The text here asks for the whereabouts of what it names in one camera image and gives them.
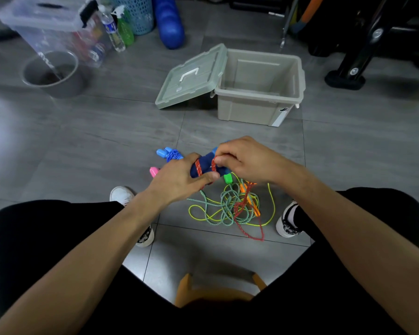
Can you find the grey plastic storage box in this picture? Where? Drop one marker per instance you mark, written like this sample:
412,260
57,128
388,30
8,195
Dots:
248,113

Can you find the person's right forearm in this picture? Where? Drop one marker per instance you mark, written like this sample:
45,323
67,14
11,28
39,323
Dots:
366,247

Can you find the grey metal bowl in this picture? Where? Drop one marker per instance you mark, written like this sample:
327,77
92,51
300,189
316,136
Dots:
71,87

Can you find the wooden stool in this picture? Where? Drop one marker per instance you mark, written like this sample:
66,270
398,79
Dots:
183,293

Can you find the person's left leg black trousers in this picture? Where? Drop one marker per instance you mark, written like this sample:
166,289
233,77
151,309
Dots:
31,237

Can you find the person's right hand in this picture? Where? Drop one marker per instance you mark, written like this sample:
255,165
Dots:
258,162

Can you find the white right shoe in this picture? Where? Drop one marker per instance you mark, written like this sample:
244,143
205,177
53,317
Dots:
284,228

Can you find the white left shoe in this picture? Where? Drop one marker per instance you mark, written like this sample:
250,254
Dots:
120,194

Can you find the person's leg black trousers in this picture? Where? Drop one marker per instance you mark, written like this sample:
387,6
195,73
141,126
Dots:
398,216
31,237

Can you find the green spray bottle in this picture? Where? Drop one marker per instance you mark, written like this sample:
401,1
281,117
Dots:
126,34

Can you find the black dumbbell rack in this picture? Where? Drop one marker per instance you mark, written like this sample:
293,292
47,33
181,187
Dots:
349,76

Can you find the grey-green box lid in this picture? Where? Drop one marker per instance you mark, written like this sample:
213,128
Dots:
188,83

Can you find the light blue mesh basket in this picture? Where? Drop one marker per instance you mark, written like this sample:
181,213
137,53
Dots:
139,15

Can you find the person's left forearm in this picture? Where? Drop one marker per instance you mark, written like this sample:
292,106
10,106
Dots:
70,272

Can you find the person's left hand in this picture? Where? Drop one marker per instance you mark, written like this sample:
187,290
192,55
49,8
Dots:
174,184

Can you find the clear plastic lidded bin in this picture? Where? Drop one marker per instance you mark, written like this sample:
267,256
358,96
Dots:
42,20

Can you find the clear water bottle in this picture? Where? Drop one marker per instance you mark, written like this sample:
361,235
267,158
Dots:
116,41

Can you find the white shoe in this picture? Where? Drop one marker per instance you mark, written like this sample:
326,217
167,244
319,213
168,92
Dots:
120,194
284,228

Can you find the orange and green foam stick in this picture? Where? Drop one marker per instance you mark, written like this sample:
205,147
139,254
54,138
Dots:
307,13

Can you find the person's right leg black trousers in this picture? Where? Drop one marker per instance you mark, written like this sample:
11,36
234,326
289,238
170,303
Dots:
398,216

